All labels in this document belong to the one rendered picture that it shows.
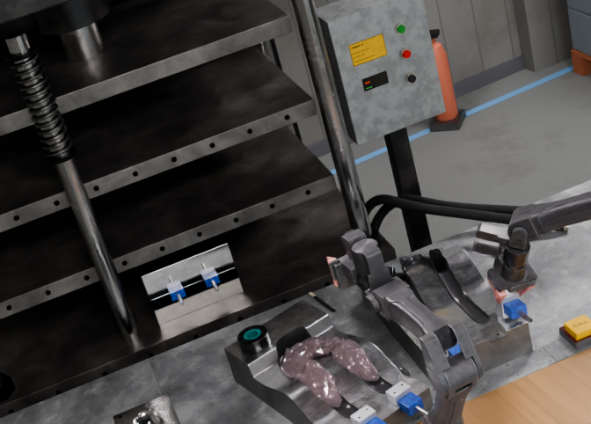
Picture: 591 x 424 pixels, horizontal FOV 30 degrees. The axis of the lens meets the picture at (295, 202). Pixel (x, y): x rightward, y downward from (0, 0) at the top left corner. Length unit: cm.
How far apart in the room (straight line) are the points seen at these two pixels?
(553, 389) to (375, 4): 124
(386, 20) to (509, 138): 242
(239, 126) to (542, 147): 258
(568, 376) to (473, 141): 305
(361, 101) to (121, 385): 108
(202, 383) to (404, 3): 123
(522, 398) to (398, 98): 109
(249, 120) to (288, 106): 12
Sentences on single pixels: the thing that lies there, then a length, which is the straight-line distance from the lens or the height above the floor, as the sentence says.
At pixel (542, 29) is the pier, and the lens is 623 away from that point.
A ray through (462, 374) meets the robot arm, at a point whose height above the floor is 116.
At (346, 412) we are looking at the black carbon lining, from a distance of 265.
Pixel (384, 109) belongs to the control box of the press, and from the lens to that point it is 334.
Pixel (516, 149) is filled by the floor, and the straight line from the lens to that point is 547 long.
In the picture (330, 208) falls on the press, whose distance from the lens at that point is 365.
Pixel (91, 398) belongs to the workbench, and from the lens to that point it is 310.
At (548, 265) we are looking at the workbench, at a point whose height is 80.
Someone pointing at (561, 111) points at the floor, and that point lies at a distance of 578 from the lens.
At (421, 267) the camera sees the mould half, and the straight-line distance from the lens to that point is 293.
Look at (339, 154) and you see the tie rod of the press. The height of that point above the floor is 113.
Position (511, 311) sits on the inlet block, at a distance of 270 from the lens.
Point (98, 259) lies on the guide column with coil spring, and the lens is 315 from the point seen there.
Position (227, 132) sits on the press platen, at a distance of 313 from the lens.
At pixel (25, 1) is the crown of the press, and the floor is 184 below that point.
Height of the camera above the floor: 249
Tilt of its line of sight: 27 degrees down
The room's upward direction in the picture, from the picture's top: 16 degrees counter-clockwise
